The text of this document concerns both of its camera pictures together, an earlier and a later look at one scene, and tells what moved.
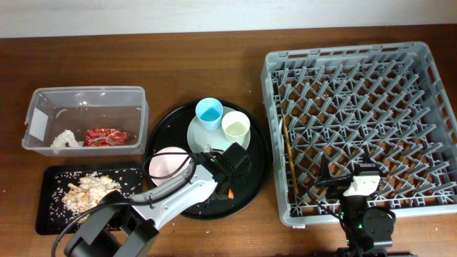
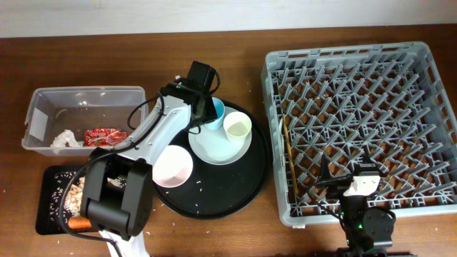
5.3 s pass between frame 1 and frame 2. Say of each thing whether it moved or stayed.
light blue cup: stayed
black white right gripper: stayed
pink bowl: stayed
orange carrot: moved
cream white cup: stayed
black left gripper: moved
